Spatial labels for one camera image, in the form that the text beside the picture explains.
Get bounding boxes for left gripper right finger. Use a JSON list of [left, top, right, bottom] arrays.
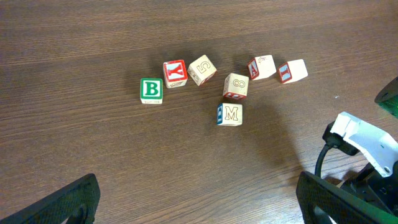
[[296, 171, 397, 224]]

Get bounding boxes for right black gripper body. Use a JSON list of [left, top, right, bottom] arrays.
[[340, 163, 397, 215]]

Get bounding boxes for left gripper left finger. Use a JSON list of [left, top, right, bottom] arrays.
[[1, 174, 101, 224]]

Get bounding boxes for red Y wooden block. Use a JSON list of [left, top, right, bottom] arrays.
[[163, 60, 188, 88]]

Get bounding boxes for wooden block letter M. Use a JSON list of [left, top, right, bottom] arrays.
[[216, 103, 243, 126]]

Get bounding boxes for green B wooden block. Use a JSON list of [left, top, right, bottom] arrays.
[[140, 78, 163, 104]]

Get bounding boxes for wooden block apple A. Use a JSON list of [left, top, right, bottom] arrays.
[[248, 55, 276, 80]]

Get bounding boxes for wooden block number 5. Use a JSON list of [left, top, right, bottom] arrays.
[[187, 55, 217, 86]]

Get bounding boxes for wooden block red I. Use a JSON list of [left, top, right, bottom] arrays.
[[277, 59, 308, 84]]

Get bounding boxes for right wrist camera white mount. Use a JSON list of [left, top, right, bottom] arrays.
[[324, 112, 397, 178]]

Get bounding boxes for wooden block number 8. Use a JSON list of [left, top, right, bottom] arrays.
[[223, 73, 249, 100]]

